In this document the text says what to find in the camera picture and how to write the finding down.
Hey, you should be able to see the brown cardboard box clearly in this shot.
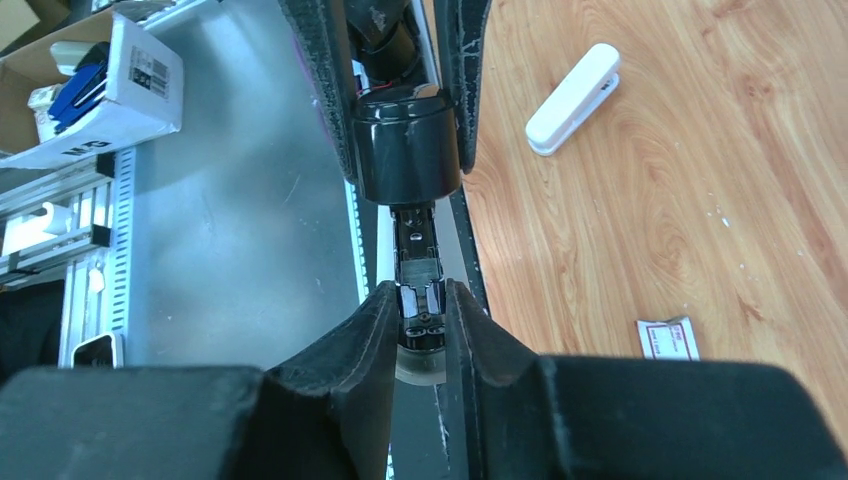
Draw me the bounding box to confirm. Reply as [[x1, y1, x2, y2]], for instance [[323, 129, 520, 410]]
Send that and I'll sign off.
[[1, 1, 113, 157]]

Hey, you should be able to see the white cardboard box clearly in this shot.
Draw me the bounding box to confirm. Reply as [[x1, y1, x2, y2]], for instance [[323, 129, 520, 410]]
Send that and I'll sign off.
[[1, 9, 184, 169]]

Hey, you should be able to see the red white staple box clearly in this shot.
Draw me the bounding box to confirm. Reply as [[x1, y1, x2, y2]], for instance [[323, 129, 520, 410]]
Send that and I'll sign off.
[[636, 316, 700, 361]]

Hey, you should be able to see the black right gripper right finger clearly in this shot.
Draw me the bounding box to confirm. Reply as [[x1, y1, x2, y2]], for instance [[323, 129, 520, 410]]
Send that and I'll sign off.
[[445, 281, 847, 479]]

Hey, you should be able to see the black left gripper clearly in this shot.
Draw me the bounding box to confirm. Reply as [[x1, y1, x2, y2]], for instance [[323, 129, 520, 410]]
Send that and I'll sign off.
[[279, 0, 491, 206]]

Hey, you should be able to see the grey stapler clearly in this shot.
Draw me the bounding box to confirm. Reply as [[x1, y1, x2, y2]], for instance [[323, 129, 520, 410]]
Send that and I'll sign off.
[[390, 202, 446, 386]]

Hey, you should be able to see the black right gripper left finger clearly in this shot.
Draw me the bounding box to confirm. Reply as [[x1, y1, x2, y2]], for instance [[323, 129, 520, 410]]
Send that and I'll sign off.
[[1, 281, 399, 479]]

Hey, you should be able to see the white stapler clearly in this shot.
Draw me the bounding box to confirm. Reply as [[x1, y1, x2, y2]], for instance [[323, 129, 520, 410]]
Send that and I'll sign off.
[[525, 43, 621, 156]]

